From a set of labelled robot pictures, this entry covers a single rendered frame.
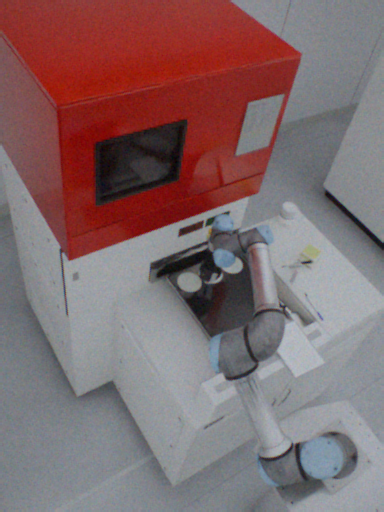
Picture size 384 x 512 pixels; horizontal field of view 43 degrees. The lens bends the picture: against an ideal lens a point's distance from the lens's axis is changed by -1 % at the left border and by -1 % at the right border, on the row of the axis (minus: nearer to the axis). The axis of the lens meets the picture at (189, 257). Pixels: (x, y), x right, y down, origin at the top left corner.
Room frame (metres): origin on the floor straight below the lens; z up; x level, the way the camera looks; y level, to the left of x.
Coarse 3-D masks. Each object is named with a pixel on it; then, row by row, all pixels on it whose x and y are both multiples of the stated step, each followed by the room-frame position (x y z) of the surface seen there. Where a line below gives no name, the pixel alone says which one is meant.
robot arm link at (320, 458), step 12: (300, 444) 0.62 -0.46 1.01; (312, 444) 0.60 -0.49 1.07; (324, 444) 0.60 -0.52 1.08; (336, 444) 0.62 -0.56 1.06; (300, 456) 0.57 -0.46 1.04; (312, 456) 0.57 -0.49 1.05; (324, 456) 0.57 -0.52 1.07; (336, 456) 0.58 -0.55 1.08; (300, 468) 0.55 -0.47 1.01; (312, 468) 0.54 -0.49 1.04; (324, 468) 0.54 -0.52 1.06; (336, 468) 0.55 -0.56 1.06
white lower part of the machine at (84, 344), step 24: (24, 240) 1.40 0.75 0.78; (24, 264) 1.46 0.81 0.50; (48, 288) 1.18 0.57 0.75; (48, 312) 1.23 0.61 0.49; (96, 312) 1.10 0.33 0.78; (48, 336) 1.28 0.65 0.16; (72, 336) 1.02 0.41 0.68; (96, 336) 1.09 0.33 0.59; (72, 360) 1.03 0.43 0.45; (96, 360) 1.09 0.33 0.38; (72, 384) 1.06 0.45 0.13; (96, 384) 1.09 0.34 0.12
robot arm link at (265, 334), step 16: (240, 240) 1.18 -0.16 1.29; (256, 240) 1.16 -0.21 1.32; (272, 240) 1.18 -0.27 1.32; (256, 256) 1.09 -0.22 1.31; (256, 272) 1.03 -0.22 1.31; (272, 272) 1.05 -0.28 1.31; (256, 288) 0.97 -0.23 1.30; (272, 288) 0.98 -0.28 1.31; (256, 304) 0.92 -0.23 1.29; (272, 304) 0.91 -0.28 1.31; (256, 320) 0.86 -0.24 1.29; (272, 320) 0.85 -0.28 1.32; (256, 336) 0.80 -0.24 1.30; (272, 336) 0.80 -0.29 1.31; (256, 352) 0.76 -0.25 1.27; (272, 352) 0.78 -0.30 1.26
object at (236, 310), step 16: (240, 256) 1.46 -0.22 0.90; (192, 272) 1.31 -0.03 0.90; (224, 272) 1.35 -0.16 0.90; (240, 272) 1.37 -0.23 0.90; (176, 288) 1.21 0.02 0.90; (208, 288) 1.25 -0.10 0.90; (224, 288) 1.26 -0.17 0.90; (240, 288) 1.28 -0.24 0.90; (192, 304) 1.15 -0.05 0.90; (208, 304) 1.17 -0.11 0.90; (224, 304) 1.18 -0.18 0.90; (240, 304) 1.20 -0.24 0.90; (208, 320) 1.09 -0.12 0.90; (224, 320) 1.11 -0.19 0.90; (240, 320) 1.12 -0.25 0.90
